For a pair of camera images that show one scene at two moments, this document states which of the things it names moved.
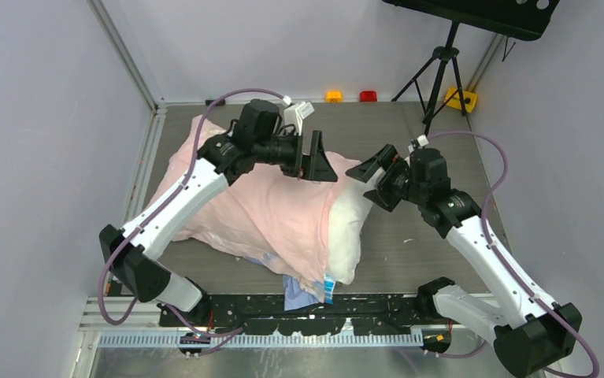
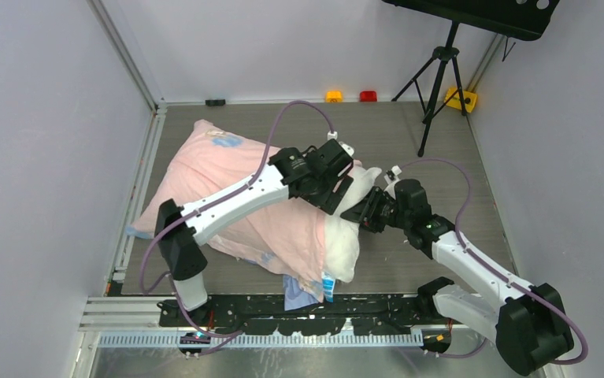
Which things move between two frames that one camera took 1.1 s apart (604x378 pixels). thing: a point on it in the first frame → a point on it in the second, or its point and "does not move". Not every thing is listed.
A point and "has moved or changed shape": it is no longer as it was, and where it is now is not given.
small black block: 209,101 does not move
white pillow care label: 329,284 does not move
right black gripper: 385,157 → 365,213
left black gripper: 313,167 → 327,200
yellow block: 469,99 does not move
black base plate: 362,312 does not move
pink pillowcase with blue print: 263,216 has moved or changed shape
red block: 368,96 does not move
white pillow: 344,230 does not move
